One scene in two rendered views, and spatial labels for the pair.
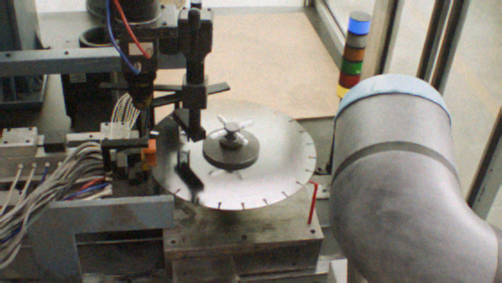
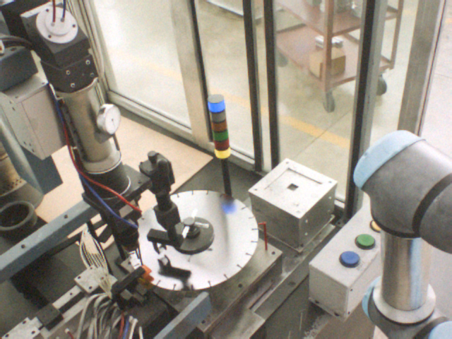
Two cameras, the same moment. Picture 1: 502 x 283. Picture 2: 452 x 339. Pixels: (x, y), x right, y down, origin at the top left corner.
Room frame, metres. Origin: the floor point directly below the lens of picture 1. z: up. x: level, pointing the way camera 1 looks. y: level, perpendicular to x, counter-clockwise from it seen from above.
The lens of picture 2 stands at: (0.14, 0.37, 1.85)
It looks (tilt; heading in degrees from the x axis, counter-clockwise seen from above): 41 degrees down; 332
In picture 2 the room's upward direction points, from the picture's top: 9 degrees counter-clockwise
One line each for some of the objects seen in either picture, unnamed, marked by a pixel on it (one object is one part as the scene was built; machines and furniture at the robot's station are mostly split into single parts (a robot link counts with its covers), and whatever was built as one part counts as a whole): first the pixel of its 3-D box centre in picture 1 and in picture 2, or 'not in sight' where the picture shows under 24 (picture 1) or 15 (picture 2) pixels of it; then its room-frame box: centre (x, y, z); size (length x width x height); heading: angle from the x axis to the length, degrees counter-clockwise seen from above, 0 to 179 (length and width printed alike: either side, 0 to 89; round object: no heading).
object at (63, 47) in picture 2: not in sight; (34, 70); (1.00, 0.23, 1.45); 0.35 x 0.07 x 0.28; 12
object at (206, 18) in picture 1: (194, 55); (161, 191); (0.86, 0.11, 1.17); 0.06 x 0.05 x 0.20; 93
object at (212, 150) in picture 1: (231, 142); (191, 232); (0.90, 0.04, 0.96); 0.11 x 0.11 x 0.03
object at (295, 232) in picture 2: not in sight; (292, 205); (0.91, -0.30, 0.82); 0.18 x 0.18 x 0.15; 12
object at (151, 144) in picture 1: (129, 155); (133, 286); (0.86, 0.23, 0.95); 0.10 x 0.03 x 0.07; 102
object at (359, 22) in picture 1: (359, 22); (216, 103); (1.09, -0.19, 1.14); 0.05 x 0.04 x 0.03; 12
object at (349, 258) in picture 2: not in sight; (349, 259); (0.63, -0.23, 0.90); 0.04 x 0.04 x 0.02
